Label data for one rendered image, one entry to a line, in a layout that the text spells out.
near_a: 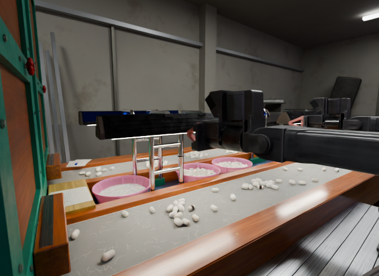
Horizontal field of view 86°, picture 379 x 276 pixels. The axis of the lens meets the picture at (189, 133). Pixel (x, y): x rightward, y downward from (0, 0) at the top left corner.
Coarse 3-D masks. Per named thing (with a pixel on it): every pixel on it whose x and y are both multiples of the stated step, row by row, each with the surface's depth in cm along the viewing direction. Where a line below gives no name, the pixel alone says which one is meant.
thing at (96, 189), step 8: (120, 176) 109; (128, 176) 109; (136, 176) 109; (96, 184) 98; (104, 184) 103; (112, 184) 106; (120, 184) 108; (144, 184) 105; (96, 192) 95; (136, 192) 88; (144, 192) 92; (104, 200) 86; (112, 200) 85
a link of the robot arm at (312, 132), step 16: (272, 128) 34; (288, 128) 34; (304, 128) 33; (272, 144) 35; (288, 144) 33; (304, 144) 31; (320, 144) 30; (336, 144) 28; (352, 144) 27; (368, 144) 26; (272, 160) 35; (288, 160) 33; (304, 160) 32; (320, 160) 30; (336, 160) 28; (352, 160) 27; (368, 160) 26
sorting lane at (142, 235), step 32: (192, 192) 95; (224, 192) 95; (256, 192) 95; (288, 192) 95; (96, 224) 69; (128, 224) 69; (160, 224) 69; (192, 224) 69; (224, 224) 69; (96, 256) 54; (128, 256) 54
